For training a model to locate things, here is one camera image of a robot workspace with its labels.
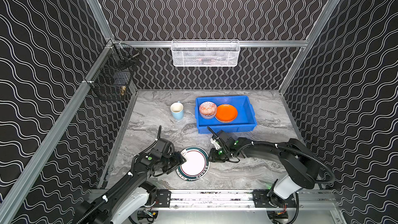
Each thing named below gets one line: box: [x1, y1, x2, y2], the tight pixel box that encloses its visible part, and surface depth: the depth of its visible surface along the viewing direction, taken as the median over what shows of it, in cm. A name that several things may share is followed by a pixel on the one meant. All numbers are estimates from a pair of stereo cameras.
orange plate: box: [214, 103, 238, 123], surface depth 105 cm
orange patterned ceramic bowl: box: [199, 101, 218, 117], surface depth 105 cm
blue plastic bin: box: [194, 95, 258, 134], surface depth 103 cm
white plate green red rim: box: [175, 145, 210, 182], surface depth 85 cm
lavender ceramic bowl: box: [200, 113, 217, 120], surface depth 100 cm
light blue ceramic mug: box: [169, 100, 185, 120], surface depth 102 cm
